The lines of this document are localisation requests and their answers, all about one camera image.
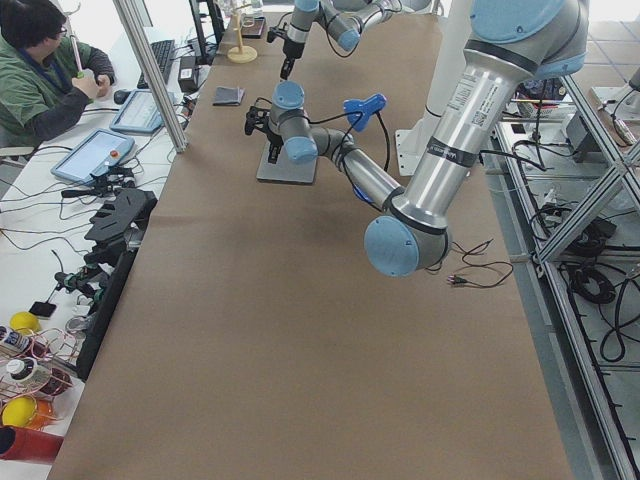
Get lower teach pendant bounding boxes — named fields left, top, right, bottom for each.
left=50, top=129, right=134, bottom=184

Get grey laptop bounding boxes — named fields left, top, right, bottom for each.
left=256, top=143, right=317, bottom=185

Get upper teach pendant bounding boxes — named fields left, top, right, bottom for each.
left=110, top=89, right=164, bottom=135

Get grey folded cloth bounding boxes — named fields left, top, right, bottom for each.
left=212, top=86, right=245, bottom=106

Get yellow ball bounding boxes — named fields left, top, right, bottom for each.
left=9, top=311, right=41, bottom=334

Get wooden cup rack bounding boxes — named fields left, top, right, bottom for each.
left=227, top=1, right=258, bottom=64

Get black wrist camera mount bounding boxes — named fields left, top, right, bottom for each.
left=266, top=26, right=288, bottom=43
left=244, top=97, right=271, bottom=136

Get blue desk lamp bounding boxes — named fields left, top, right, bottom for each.
left=343, top=93, right=387, bottom=132

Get teach pendant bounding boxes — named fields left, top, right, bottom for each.
left=110, top=89, right=164, bottom=135
left=50, top=129, right=134, bottom=184

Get black lamp power cord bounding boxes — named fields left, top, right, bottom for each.
left=424, top=239, right=515, bottom=290

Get black computer mouse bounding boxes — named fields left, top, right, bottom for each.
left=113, top=89, right=131, bottom=105

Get left black braided cable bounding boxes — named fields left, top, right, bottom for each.
left=304, top=109, right=392, bottom=211

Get bottles in wire basket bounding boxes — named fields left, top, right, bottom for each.
left=1, top=326, right=73, bottom=430

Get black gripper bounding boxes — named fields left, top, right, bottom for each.
left=280, top=41, right=303, bottom=80
left=265, top=127, right=283, bottom=164

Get aluminium frame post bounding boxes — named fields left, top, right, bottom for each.
left=113, top=0, right=188, bottom=153

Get black keyboard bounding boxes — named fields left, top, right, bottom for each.
left=136, top=40, right=175, bottom=89

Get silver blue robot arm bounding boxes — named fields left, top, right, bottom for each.
left=267, top=0, right=439, bottom=81
left=245, top=1, right=589, bottom=277

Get seated person green jacket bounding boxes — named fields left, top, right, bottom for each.
left=1, top=1, right=115, bottom=148

